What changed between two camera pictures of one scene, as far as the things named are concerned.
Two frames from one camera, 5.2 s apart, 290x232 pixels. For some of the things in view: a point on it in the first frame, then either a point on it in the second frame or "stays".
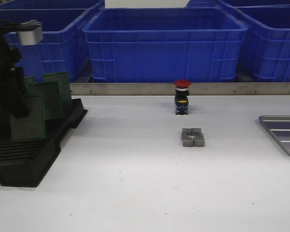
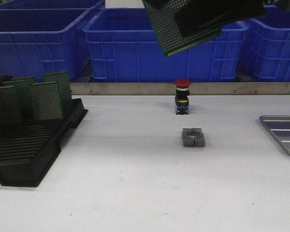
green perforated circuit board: (32, 125) → (161, 14)
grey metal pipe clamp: (191, 135) stays
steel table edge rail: (195, 88) stays
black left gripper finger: (4, 108) → (157, 3)
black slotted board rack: (23, 163) stays
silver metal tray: (286, 129) stays
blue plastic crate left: (48, 41) stays
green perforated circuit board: (51, 92) stays
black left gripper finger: (19, 104) → (194, 16)
